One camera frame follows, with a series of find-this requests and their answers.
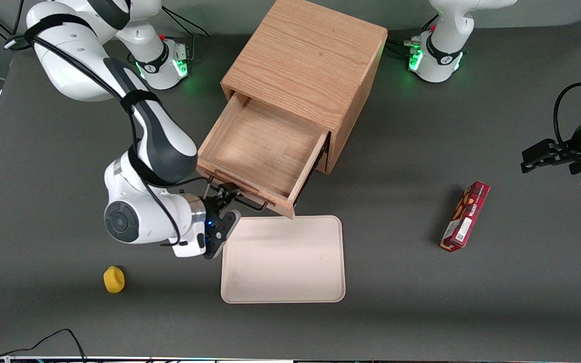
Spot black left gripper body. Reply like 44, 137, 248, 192
553, 114, 581, 175

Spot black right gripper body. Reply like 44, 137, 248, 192
203, 196, 242, 260

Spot black metal drawer handle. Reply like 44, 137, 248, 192
204, 175, 269, 212

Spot wooden drawer with deep tray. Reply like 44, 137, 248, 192
197, 92, 331, 219

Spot wooden drawer cabinet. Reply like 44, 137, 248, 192
220, 0, 388, 175

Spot cream rectangular tray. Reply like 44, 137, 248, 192
220, 215, 346, 304

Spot red snack box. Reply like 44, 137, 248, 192
440, 181, 491, 253

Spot yellow sponge block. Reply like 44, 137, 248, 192
103, 266, 126, 294

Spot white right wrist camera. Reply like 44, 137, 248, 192
173, 231, 206, 259

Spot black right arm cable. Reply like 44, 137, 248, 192
4, 14, 210, 248

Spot black right base cables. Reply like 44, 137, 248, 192
161, 8, 210, 65

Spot black base cables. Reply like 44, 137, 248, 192
385, 14, 440, 57
161, 8, 210, 65

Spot black left base cables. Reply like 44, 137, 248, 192
385, 14, 440, 57

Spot thin black table cable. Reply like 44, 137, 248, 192
0, 329, 87, 361

